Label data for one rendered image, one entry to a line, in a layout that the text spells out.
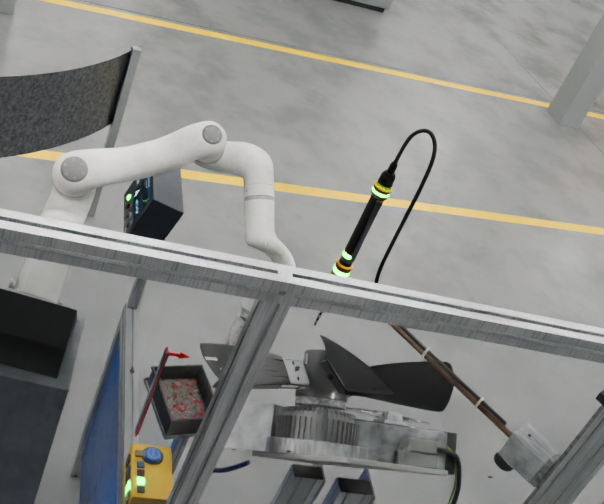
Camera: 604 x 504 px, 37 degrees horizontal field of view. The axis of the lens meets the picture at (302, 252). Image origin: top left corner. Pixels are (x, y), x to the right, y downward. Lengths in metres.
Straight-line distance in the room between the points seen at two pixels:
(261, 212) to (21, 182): 2.47
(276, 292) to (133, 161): 1.36
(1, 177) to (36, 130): 0.88
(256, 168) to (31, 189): 2.39
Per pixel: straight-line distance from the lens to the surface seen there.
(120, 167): 2.57
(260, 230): 2.59
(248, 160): 2.63
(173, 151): 2.59
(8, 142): 4.01
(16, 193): 4.80
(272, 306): 1.29
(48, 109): 4.03
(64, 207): 2.61
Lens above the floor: 2.78
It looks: 33 degrees down
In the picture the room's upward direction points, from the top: 25 degrees clockwise
